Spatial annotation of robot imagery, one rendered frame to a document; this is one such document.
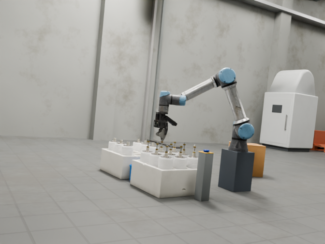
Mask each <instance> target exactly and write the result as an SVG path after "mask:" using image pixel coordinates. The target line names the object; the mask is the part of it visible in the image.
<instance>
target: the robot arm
mask: <svg viewBox="0 0 325 244"><path fill-rule="evenodd" d="M236 85H237V81H236V73H235V71H234V70H233V69H231V68H223V69H221V70H220V71H218V72H217V73H216V74H215V75H213V76H211V77H210V79H208V80H206V81H204V82H202V83H200V84H198V85H196V86H194V87H192V88H190V89H188V90H186V91H184V92H182V93H181V94H178V95H173V94H170V92H169V91H161V92H160V97H159V108H158V111H159V112H156V117H155V120H154V126H153V127H157V128H159V131H158V132H157V133H156V135H157V136H159V137H161V140H162V141H163V140H164V139H165V137H166V135H167V131H168V122H169V123H170V124H172V125H173V126H177V123H176V122H175V121H173V120H172V119H171V118H169V117H168V116H166V114H168V110H169V105H175V106H185V104H186V101H188V100H190V99H192V98H194V97H196V96H198V95H200V94H202V93H204V92H206V91H208V90H210V89H212V88H217V87H219V86H221V87H222V89H224V90H225V93H226V96H227V99H228V102H229V105H230V108H231V111H232V114H233V116H234V119H235V121H234V123H233V131H232V140H231V143H230V145H229V147H228V150H231V151H236V152H248V145H247V139H249V138H251V137H252V136H253V134H254V127H253V126H252V125H251V122H250V119H249V118H247V117H246V114H245V112H244V109H243V106H242V103H241V100H240V97H239V94H238V91H237V88H236Z"/></svg>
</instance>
